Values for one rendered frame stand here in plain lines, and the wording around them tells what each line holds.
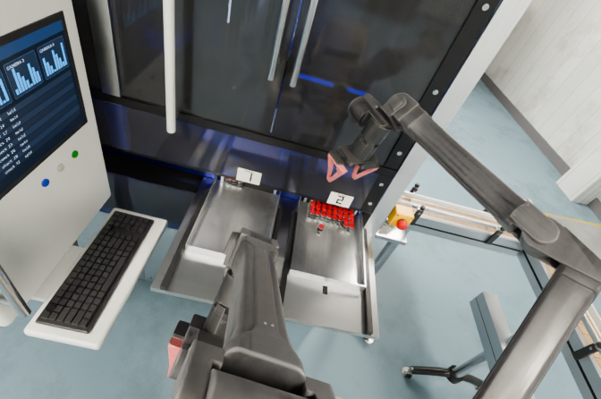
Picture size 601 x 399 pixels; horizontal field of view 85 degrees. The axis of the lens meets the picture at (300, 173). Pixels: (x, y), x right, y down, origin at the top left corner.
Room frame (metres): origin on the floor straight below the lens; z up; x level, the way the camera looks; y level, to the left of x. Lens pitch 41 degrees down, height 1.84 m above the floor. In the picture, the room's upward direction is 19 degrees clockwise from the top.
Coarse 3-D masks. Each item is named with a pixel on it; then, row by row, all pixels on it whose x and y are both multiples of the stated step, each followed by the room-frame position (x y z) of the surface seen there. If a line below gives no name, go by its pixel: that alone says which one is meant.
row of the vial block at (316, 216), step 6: (312, 210) 0.86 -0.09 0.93; (312, 216) 0.85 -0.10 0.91; (318, 216) 0.85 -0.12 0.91; (324, 216) 0.85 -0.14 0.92; (330, 216) 0.86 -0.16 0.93; (336, 216) 0.87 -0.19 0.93; (318, 222) 0.85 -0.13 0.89; (324, 222) 0.86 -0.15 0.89; (330, 222) 0.86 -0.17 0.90; (336, 222) 0.86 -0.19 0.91; (342, 222) 0.87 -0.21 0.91; (348, 222) 0.88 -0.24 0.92
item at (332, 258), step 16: (304, 208) 0.90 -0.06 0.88; (304, 224) 0.82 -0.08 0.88; (304, 240) 0.75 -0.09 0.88; (320, 240) 0.78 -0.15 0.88; (336, 240) 0.80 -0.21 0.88; (352, 240) 0.83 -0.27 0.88; (304, 256) 0.68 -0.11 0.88; (320, 256) 0.71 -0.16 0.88; (336, 256) 0.73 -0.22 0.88; (352, 256) 0.75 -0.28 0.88; (288, 272) 0.60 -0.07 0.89; (304, 272) 0.60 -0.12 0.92; (320, 272) 0.64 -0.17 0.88; (336, 272) 0.66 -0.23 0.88; (352, 272) 0.69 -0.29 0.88; (352, 288) 0.62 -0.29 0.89
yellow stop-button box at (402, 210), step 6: (396, 204) 0.93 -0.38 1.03; (402, 204) 0.95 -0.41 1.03; (408, 204) 0.96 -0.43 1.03; (396, 210) 0.90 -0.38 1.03; (402, 210) 0.91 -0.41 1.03; (408, 210) 0.92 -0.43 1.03; (390, 216) 0.91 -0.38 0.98; (396, 216) 0.89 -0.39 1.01; (402, 216) 0.89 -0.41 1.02; (408, 216) 0.89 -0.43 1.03; (390, 222) 0.89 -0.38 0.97; (396, 222) 0.89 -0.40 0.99; (408, 222) 0.89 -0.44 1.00
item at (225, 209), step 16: (208, 192) 0.79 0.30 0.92; (224, 192) 0.84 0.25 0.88; (240, 192) 0.87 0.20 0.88; (256, 192) 0.90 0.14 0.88; (208, 208) 0.74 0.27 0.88; (224, 208) 0.77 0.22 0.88; (240, 208) 0.79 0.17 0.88; (256, 208) 0.82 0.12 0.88; (272, 208) 0.84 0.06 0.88; (208, 224) 0.68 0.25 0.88; (224, 224) 0.70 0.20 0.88; (240, 224) 0.73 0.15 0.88; (256, 224) 0.75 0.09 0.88; (272, 224) 0.77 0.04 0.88; (192, 240) 0.60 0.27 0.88; (208, 240) 0.62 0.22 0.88; (224, 240) 0.64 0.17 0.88; (208, 256) 0.57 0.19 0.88; (224, 256) 0.57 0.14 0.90
